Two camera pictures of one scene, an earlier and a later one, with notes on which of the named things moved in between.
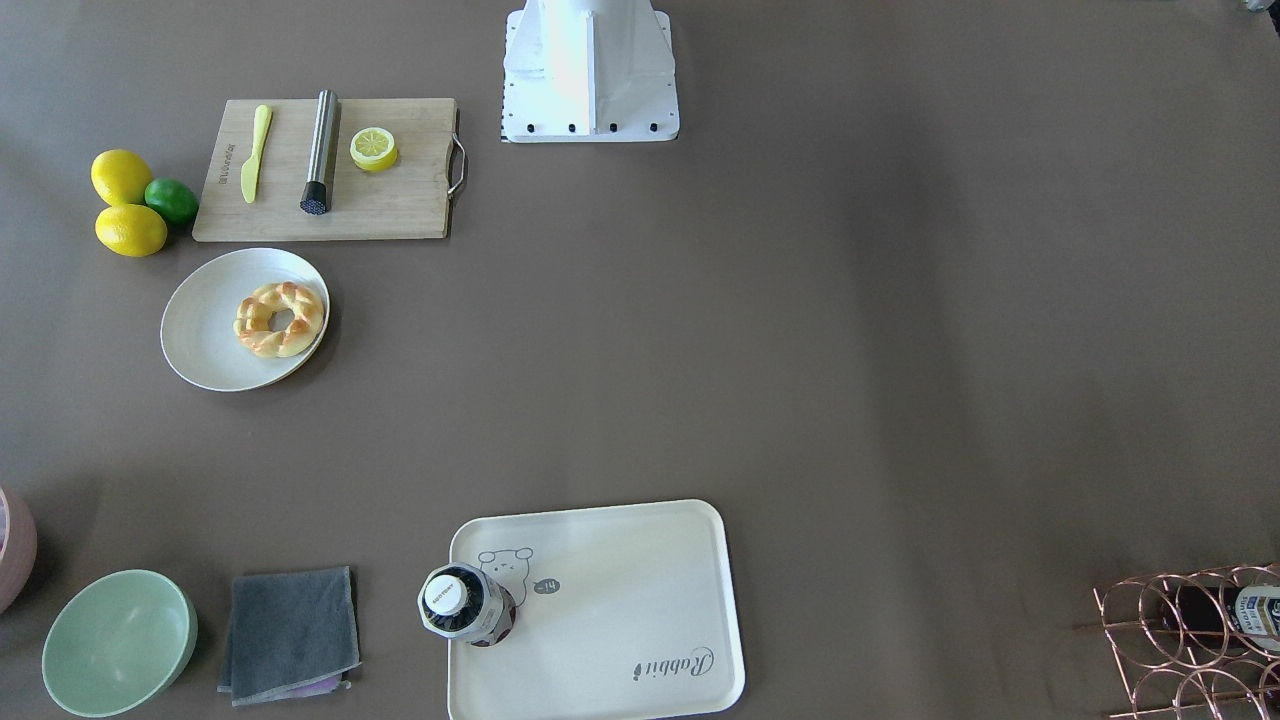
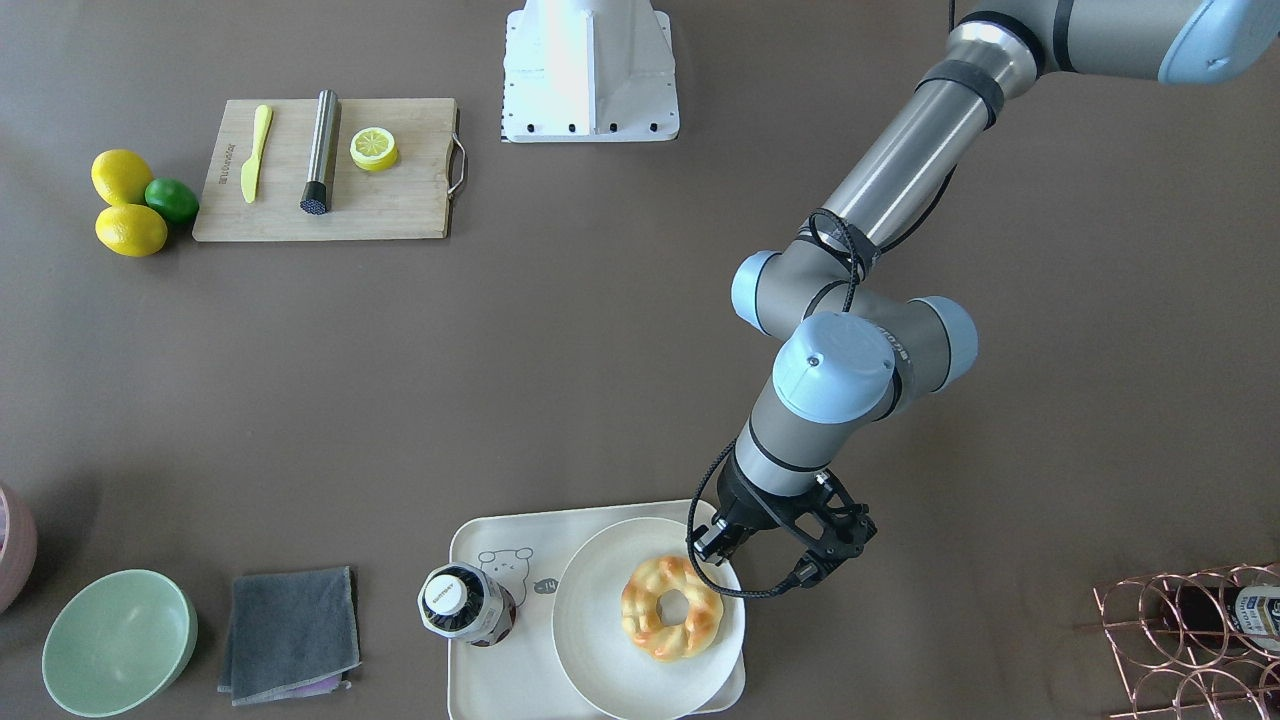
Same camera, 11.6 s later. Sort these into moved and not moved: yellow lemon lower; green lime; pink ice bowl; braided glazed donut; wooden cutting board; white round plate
Moved: white round plate; braided glazed donut
Not moved: wooden cutting board; pink ice bowl; yellow lemon lower; green lime
